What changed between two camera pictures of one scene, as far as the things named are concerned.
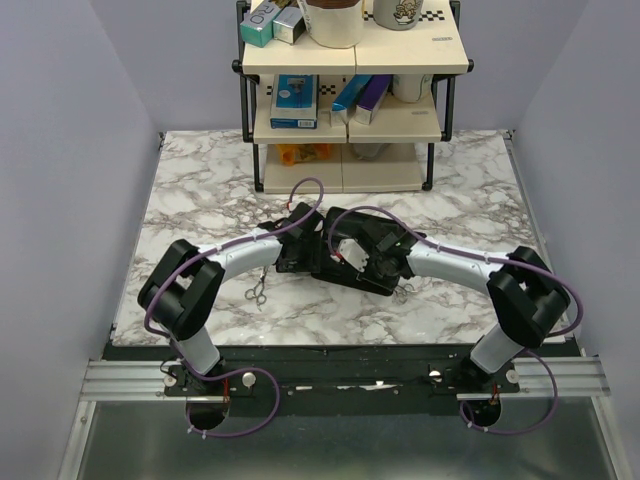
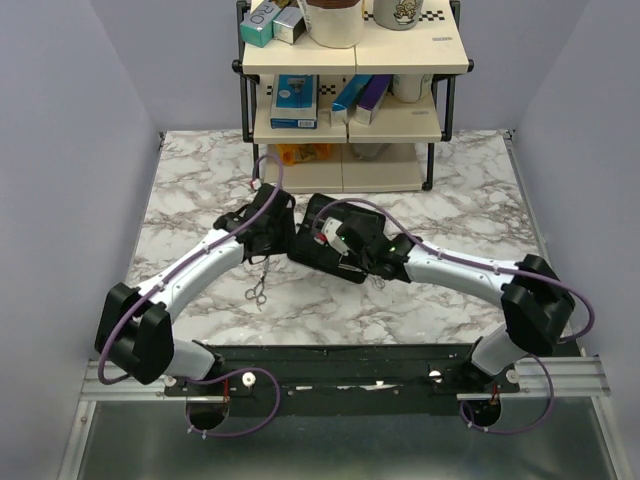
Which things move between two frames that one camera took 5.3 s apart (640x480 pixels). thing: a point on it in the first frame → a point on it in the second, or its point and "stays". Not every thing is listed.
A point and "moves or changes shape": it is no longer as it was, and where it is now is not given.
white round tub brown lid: [334, 23] stays
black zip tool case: [340, 224] moves or changes shape
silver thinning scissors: [401, 292] moves or changes shape
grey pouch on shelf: [369, 151] stays
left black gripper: [311, 264] → [287, 226]
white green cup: [410, 88] stays
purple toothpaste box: [372, 97] stays
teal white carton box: [257, 27] stays
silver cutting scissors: [257, 292] stays
